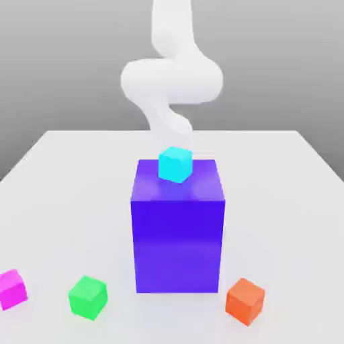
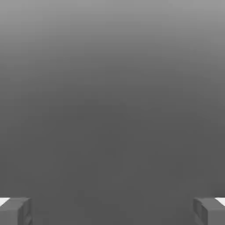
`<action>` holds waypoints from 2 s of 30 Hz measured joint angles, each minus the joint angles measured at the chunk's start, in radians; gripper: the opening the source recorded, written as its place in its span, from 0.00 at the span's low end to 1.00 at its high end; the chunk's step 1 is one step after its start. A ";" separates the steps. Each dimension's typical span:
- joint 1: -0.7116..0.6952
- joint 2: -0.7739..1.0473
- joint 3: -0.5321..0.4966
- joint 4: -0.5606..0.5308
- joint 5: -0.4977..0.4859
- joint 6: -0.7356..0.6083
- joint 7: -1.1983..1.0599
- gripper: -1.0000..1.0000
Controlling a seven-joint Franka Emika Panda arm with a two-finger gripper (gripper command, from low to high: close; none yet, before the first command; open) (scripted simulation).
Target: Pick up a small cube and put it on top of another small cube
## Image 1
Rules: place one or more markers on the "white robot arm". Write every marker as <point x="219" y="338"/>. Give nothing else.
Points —
<point x="172" y="80"/>

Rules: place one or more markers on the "small cyan cube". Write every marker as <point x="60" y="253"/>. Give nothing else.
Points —
<point x="174" y="165"/>

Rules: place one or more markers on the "small orange cube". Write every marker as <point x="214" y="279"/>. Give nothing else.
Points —
<point x="244" y="302"/>

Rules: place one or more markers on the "small green cube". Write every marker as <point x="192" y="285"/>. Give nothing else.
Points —
<point x="88" y="298"/>

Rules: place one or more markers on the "small magenta cube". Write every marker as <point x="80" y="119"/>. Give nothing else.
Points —
<point x="12" y="291"/>

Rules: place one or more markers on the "large blue box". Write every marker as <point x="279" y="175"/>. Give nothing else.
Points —
<point x="177" y="236"/>

